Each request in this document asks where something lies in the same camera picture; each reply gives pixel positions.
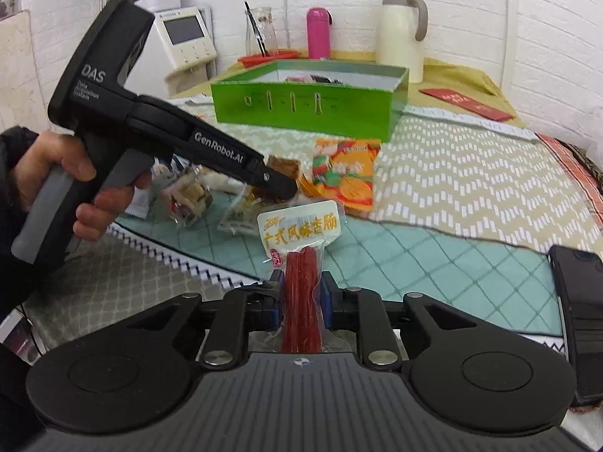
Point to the white water dispenser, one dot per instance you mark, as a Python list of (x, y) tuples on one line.
[(176, 55)]

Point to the red plastic basket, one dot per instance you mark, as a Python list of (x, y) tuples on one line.
[(250, 61)]

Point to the black straw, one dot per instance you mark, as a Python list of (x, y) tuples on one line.
[(257, 33)]

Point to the red sausage pack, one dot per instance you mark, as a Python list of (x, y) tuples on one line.
[(294, 238)]

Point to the orange green snack bag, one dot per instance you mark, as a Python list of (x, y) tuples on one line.
[(343, 170)]

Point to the wafer biscuit pack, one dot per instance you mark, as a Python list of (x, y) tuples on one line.
[(187, 198)]

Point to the pink thermos bottle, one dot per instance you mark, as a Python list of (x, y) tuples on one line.
[(319, 21)]

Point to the person's left hand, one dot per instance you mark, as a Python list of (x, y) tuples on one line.
[(50, 149)]

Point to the orange candy bag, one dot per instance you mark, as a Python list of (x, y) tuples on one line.
[(288, 167)]

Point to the glass carafe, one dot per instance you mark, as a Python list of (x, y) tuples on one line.
[(264, 19)]

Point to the green cardboard box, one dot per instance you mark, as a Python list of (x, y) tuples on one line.
[(354, 99)]

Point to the patterned tablecloth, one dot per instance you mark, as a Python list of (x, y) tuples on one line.
[(462, 211)]

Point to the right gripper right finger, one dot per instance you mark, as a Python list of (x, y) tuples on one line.
[(362, 312)]

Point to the cream thermos jug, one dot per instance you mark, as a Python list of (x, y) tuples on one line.
[(401, 32)]

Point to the red envelope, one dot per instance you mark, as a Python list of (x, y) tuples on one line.
[(469, 104)]

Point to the black phone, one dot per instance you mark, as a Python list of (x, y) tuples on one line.
[(578, 282)]

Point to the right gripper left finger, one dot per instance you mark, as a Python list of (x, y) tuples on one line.
[(230, 321)]

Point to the yellow cloth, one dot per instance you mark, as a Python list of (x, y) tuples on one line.
[(437, 74)]

